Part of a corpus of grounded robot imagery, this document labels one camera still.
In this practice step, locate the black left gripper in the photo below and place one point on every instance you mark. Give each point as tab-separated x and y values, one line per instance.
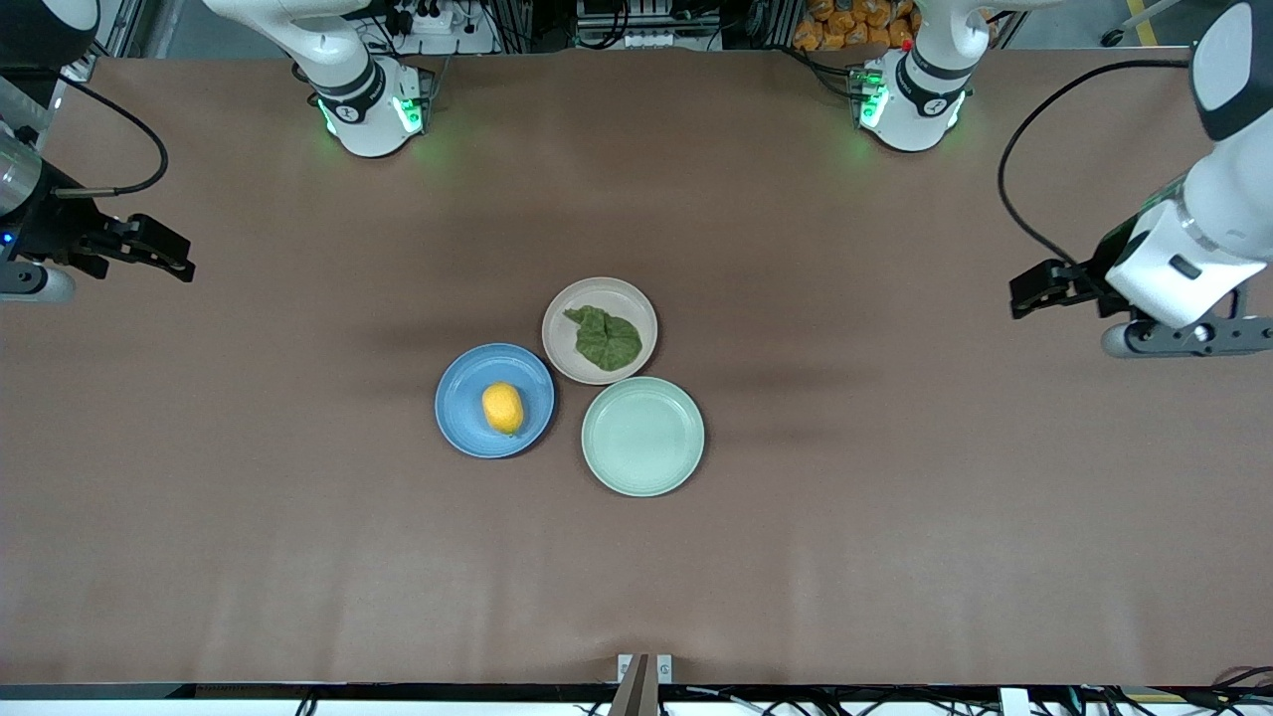
1097	268

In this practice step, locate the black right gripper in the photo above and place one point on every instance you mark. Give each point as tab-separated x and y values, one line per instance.
55	227

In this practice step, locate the yellow lemon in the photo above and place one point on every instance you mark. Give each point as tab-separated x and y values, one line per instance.
503	408

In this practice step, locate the green lettuce leaf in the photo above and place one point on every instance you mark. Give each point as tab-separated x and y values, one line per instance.
607	340

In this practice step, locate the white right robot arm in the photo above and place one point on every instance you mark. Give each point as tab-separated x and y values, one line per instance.
363	109

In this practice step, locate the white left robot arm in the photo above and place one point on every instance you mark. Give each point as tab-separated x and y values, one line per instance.
1238	189

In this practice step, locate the pile of orange objects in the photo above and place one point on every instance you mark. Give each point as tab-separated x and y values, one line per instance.
845	25

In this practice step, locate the blue round plate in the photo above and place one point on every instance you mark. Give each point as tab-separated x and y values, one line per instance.
467	418

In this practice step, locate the white power strip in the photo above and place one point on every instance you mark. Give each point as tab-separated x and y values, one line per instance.
438	22

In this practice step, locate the pale green round plate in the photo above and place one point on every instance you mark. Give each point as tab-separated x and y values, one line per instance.
642	438

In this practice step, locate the beige pink round plate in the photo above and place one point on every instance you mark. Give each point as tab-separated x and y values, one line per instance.
597	296

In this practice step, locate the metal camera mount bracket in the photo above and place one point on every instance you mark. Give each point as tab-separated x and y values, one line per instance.
643	681

